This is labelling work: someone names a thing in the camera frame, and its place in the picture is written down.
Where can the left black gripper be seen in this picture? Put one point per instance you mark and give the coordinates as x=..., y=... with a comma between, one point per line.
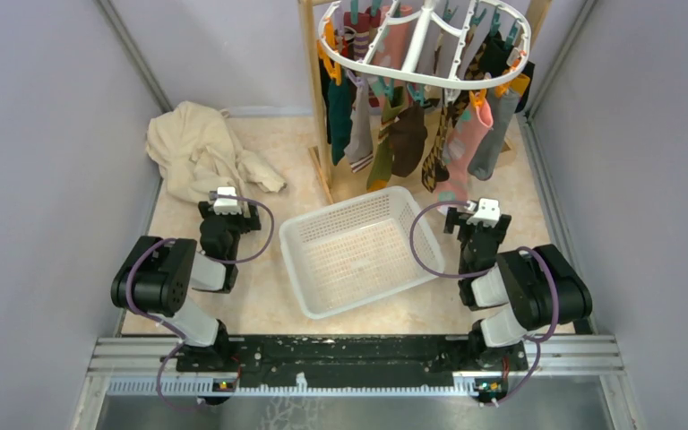
x=247, y=223

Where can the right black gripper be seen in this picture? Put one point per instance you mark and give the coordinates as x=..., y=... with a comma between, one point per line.
x=454, y=218

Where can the wooden hanger rack frame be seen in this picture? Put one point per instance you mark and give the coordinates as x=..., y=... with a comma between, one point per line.
x=338, y=188

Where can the green striped sock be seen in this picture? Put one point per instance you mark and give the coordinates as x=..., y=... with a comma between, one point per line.
x=380, y=173

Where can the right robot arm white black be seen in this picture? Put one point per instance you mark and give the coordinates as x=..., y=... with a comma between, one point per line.
x=529, y=289

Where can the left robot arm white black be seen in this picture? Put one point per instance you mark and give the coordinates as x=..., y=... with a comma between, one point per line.
x=156, y=277

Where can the white oval clip hanger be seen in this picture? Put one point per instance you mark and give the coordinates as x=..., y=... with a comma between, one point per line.
x=521, y=38

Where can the beige crumpled cloth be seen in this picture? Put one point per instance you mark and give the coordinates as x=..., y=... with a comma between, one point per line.
x=197, y=152

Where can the pink sock with green patches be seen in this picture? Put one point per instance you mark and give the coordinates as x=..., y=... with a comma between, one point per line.
x=472, y=127

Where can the white plastic mesh basket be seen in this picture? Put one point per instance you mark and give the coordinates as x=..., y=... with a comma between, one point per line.
x=355, y=252

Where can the plain grey sock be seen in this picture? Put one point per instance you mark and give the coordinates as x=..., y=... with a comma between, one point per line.
x=483, y=163

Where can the brown yellow argyle sock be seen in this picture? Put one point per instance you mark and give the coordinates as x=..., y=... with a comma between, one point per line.
x=434, y=169

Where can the grey sock with red stripes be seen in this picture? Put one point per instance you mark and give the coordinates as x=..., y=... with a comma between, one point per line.
x=360, y=150

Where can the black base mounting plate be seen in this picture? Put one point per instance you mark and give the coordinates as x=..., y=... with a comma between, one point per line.
x=358, y=361

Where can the dark teal sock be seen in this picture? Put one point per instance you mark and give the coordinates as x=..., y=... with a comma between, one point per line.
x=339, y=120

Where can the black sock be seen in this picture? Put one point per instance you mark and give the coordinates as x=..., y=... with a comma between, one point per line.
x=494, y=61

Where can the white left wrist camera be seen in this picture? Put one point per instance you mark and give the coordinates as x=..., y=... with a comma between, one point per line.
x=224, y=201

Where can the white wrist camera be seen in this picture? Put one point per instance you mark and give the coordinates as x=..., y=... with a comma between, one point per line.
x=224, y=201
x=484, y=211

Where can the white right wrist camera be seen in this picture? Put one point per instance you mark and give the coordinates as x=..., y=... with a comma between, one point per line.
x=484, y=211

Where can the aluminium rail frame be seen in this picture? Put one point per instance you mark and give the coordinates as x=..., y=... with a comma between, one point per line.
x=573, y=382

